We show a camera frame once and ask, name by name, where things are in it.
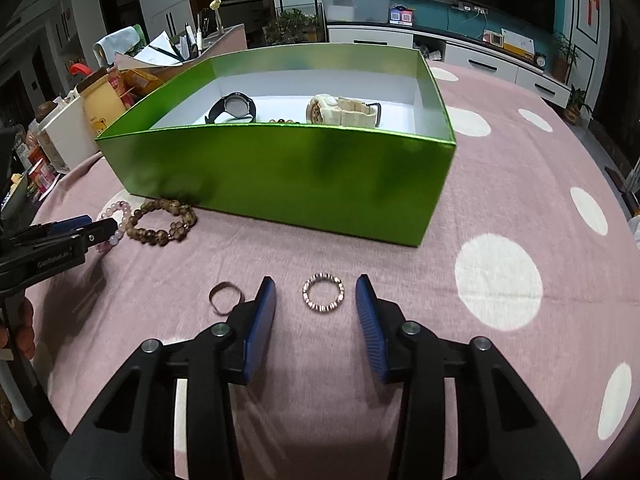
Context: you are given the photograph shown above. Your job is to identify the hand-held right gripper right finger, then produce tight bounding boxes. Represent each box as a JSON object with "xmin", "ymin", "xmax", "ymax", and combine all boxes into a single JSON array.
[{"xmin": 354, "ymin": 275, "xmax": 583, "ymax": 480}]

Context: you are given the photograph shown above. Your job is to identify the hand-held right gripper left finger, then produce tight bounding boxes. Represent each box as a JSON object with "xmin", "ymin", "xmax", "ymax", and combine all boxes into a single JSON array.
[{"xmin": 50, "ymin": 276, "xmax": 277, "ymax": 480}]

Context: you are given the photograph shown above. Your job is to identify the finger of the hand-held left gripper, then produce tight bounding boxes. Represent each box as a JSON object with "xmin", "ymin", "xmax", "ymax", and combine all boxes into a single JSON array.
[
  {"xmin": 50, "ymin": 218, "xmax": 121, "ymax": 253},
  {"xmin": 30, "ymin": 215, "xmax": 93, "ymax": 237}
]

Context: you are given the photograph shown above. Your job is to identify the pink bead bracelet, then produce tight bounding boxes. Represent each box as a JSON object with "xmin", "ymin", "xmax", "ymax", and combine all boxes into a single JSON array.
[{"xmin": 97, "ymin": 201, "xmax": 133, "ymax": 253}]

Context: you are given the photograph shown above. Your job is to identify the brown bead bracelet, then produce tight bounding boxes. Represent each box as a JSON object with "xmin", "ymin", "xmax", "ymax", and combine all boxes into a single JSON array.
[{"xmin": 122, "ymin": 198, "xmax": 198, "ymax": 247}]

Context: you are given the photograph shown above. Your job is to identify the dark plain ring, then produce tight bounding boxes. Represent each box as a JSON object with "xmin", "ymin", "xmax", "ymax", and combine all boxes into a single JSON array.
[{"xmin": 209, "ymin": 282, "xmax": 242, "ymax": 316}]

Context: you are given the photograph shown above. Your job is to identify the sparkly stone ring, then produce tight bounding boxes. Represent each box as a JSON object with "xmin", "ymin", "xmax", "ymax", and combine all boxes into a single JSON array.
[{"xmin": 302, "ymin": 272, "xmax": 346, "ymax": 314}]

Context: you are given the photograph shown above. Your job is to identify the green cardboard box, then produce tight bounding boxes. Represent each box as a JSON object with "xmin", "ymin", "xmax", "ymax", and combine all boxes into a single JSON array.
[{"xmin": 95, "ymin": 46, "xmax": 457, "ymax": 248}]

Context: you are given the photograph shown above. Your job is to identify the black wrist watch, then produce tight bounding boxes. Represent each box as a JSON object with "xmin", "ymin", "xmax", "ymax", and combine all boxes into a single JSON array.
[{"xmin": 204, "ymin": 92, "xmax": 257, "ymax": 125}]

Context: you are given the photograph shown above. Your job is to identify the beige wrist watch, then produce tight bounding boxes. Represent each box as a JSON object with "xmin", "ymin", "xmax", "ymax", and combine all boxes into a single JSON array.
[{"xmin": 306, "ymin": 94, "xmax": 383, "ymax": 128}]

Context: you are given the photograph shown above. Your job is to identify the person's left hand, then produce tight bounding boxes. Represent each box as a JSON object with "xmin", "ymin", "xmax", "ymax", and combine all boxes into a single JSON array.
[{"xmin": 0, "ymin": 300, "xmax": 36, "ymax": 362}]

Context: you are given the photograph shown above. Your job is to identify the white storage box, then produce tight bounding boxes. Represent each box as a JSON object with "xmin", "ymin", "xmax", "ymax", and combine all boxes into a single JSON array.
[{"xmin": 37, "ymin": 95, "xmax": 101, "ymax": 173}]

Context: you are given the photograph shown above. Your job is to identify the yellow bear bottle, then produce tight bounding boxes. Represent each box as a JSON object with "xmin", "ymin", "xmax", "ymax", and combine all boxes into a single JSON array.
[{"xmin": 76, "ymin": 66, "xmax": 132, "ymax": 136}]

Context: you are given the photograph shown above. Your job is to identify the orange snack packet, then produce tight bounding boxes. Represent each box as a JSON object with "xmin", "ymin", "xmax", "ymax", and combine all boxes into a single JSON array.
[{"xmin": 117, "ymin": 67, "xmax": 162, "ymax": 97}]

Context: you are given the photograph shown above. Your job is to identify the rolled green white cloth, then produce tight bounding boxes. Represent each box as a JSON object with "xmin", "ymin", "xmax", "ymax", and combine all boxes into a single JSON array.
[{"xmin": 94, "ymin": 24, "xmax": 148, "ymax": 63}]

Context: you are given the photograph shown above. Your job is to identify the white paper sheets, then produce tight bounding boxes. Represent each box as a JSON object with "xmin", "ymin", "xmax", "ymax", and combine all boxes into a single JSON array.
[{"xmin": 134, "ymin": 31, "xmax": 187, "ymax": 67}]

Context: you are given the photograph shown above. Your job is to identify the bushy potted plants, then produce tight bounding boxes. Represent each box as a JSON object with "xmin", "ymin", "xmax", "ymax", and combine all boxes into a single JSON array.
[{"xmin": 263, "ymin": 8, "xmax": 322, "ymax": 45}]

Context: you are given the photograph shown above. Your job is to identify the white tv cabinet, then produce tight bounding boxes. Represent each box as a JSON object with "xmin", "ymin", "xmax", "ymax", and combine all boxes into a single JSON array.
[{"xmin": 325, "ymin": 22, "xmax": 571, "ymax": 108}]

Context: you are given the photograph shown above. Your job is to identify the small potted plant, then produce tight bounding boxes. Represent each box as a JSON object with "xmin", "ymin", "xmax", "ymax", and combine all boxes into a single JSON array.
[{"xmin": 565, "ymin": 85, "xmax": 594, "ymax": 126}]

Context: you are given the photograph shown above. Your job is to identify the clear plastic storage bin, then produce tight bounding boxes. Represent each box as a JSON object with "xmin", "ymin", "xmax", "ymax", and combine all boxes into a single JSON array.
[{"xmin": 321, "ymin": 0, "xmax": 393, "ymax": 24}]

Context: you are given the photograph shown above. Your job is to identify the yellow desk calendar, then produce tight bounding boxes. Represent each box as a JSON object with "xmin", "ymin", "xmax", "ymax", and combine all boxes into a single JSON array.
[{"xmin": 500, "ymin": 29, "xmax": 535, "ymax": 58}]

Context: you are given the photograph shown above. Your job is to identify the tall potted plant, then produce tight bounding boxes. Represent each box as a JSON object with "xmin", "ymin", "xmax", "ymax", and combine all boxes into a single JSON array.
[{"xmin": 552, "ymin": 32, "xmax": 583, "ymax": 83}]

